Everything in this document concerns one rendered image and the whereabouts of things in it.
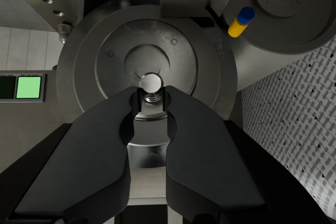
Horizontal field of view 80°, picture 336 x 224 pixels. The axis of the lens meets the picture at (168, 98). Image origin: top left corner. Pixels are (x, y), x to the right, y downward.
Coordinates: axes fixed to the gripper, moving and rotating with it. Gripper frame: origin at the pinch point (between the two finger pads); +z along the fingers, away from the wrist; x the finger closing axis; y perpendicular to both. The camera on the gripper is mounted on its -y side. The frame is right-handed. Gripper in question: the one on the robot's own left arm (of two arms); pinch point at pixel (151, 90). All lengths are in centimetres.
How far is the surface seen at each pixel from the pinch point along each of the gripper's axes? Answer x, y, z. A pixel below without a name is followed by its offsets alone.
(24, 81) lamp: -31.8, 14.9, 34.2
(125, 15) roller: -2.2, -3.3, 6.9
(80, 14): -6.4, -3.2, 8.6
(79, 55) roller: -5.7, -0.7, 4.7
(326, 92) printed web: 17.2, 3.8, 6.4
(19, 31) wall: -170, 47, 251
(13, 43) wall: -175, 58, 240
